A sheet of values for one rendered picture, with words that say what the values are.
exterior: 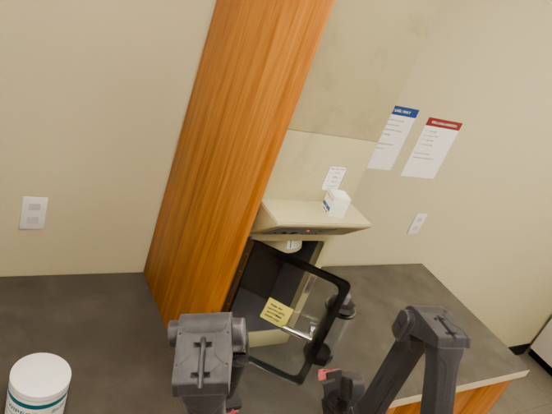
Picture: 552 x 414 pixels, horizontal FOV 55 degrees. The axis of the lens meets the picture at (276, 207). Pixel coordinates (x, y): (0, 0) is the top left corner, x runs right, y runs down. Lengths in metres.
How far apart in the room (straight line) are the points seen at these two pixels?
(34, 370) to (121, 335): 0.39
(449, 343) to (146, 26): 1.11
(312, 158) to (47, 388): 0.84
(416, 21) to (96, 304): 1.24
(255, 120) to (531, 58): 1.53
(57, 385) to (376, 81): 1.06
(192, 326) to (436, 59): 1.60
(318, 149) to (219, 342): 0.76
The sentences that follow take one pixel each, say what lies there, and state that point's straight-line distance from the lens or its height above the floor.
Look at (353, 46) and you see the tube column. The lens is 1.32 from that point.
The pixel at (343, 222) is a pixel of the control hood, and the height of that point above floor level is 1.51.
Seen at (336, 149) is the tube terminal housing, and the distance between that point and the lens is 1.43.
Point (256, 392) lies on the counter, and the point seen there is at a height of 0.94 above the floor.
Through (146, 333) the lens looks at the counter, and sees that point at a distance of 1.72.
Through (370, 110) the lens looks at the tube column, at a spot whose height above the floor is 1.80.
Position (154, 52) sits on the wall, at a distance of 1.59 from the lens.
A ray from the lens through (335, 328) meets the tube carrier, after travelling 1.75.
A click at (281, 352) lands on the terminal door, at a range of 1.61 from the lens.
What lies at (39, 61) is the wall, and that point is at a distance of 1.55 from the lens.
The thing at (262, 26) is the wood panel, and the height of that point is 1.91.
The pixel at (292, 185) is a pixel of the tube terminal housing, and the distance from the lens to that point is 1.42.
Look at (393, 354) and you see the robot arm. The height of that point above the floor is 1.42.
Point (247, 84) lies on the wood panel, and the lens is 1.33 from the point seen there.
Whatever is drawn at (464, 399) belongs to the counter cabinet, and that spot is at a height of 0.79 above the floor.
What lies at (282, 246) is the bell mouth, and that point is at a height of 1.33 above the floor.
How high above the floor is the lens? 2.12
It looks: 26 degrees down
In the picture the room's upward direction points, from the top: 21 degrees clockwise
